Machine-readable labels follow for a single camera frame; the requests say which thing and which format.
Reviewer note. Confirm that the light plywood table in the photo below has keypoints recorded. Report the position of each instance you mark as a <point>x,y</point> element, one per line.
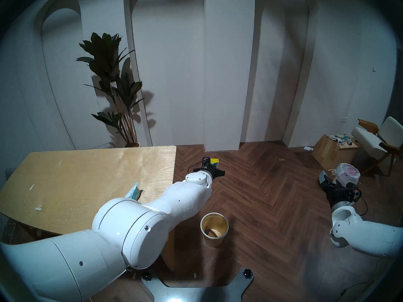
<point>63,178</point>

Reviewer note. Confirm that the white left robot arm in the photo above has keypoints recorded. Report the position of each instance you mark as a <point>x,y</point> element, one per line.
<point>132,229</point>

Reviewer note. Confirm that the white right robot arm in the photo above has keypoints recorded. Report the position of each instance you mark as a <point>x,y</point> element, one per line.
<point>371,237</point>

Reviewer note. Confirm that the tall dark green plant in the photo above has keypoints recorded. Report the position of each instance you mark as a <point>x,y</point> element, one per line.
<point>108,62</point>

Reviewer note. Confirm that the white and teal product box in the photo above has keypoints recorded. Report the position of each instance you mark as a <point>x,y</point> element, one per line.
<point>213,232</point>

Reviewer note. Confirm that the black base plate knob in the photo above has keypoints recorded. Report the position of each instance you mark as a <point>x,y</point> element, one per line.
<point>146,275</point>
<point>248,273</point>

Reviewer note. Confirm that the white cushioned wooden armchair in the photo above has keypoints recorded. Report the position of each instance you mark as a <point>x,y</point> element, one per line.
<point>368,141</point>

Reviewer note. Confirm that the cream round trash bin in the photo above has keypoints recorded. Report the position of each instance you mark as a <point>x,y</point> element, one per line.
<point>214,241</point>

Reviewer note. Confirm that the teal white tissue pack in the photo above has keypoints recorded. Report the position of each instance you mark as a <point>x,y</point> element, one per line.
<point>133,191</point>

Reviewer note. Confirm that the grey metal robot base plate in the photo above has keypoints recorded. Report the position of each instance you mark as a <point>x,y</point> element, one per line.
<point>195,293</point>

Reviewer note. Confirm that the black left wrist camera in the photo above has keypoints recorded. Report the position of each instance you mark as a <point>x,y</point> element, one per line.
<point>206,162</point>

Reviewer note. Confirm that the wooden cube side table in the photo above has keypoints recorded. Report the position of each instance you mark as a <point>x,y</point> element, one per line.
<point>330,153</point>

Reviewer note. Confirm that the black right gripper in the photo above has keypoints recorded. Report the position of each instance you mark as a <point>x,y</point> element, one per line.
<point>343,194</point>

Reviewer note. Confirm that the clutter pile of small items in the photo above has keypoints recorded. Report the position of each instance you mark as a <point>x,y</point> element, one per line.
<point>338,138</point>

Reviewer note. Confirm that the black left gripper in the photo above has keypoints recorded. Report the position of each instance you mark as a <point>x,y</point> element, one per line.
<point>213,171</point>

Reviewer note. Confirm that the white plastic bag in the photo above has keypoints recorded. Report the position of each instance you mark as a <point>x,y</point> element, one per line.
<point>348,171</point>

